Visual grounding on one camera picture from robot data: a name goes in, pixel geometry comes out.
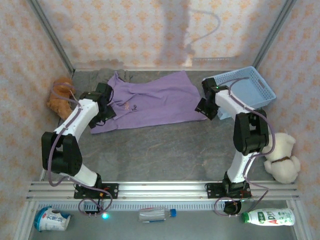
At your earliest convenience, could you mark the brown plush toy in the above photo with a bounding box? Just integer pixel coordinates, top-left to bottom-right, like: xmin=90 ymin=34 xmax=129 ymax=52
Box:
xmin=46 ymin=77 xmax=80 ymax=121

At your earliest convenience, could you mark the white plush toy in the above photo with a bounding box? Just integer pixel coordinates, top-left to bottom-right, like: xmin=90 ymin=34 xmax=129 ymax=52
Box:
xmin=262 ymin=132 xmax=302 ymax=185

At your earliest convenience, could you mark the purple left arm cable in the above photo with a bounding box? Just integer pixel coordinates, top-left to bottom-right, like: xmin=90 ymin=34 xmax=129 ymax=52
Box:
xmin=47 ymin=83 xmax=113 ymax=216

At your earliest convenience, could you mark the black controller box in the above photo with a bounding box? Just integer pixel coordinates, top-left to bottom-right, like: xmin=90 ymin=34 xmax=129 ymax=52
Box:
xmin=223 ymin=199 xmax=244 ymax=216
xmin=83 ymin=202 xmax=111 ymax=220

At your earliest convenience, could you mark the blue plastic basket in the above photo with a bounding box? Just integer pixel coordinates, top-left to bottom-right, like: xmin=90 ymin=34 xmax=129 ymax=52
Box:
xmin=206 ymin=66 xmax=277 ymax=120

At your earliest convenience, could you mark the clear bottle with blue cap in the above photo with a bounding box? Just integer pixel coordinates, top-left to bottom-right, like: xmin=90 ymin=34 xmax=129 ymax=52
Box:
xmin=138 ymin=208 xmax=178 ymax=223

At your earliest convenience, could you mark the white slotted cable duct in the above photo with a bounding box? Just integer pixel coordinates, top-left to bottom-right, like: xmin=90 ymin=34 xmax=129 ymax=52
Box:
xmin=37 ymin=201 xmax=247 ymax=211

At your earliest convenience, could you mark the purple t-shirt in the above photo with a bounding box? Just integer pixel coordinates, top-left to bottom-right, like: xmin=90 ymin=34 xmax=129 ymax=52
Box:
xmin=89 ymin=70 xmax=207 ymax=135

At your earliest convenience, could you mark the aluminium frame post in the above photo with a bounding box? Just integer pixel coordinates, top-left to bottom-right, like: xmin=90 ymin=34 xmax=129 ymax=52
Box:
xmin=26 ymin=0 xmax=76 ymax=77
xmin=252 ymin=0 xmax=298 ymax=68

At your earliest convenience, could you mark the aluminium mounting rail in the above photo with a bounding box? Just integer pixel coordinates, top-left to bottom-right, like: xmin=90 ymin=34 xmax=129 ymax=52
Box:
xmin=26 ymin=181 xmax=300 ymax=201

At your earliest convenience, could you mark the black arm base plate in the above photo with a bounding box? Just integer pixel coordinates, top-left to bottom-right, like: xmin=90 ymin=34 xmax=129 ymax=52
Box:
xmin=204 ymin=182 xmax=252 ymax=200
xmin=73 ymin=182 xmax=119 ymax=200

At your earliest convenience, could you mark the white blue yogurt cup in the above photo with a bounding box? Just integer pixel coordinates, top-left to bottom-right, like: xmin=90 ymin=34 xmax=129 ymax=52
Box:
xmin=34 ymin=206 xmax=72 ymax=233

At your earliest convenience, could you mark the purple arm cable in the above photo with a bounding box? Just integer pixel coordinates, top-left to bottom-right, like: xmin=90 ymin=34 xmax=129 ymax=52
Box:
xmin=47 ymin=83 xmax=113 ymax=216
xmin=214 ymin=76 xmax=276 ymax=217

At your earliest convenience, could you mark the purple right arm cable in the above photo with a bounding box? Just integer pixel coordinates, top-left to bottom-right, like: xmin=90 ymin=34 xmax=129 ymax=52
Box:
xmin=214 ymin=76 xmax=276 ymax=217

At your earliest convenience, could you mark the white bottle with green cap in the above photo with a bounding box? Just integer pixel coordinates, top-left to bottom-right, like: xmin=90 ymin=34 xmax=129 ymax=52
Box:
xmin=241 ymin=207 xmax=296 ymax=227

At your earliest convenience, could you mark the grey garment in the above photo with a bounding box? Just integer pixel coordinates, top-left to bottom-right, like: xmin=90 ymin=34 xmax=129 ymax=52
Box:
xmin=86 ymin=67 xmax=131 ymax=83

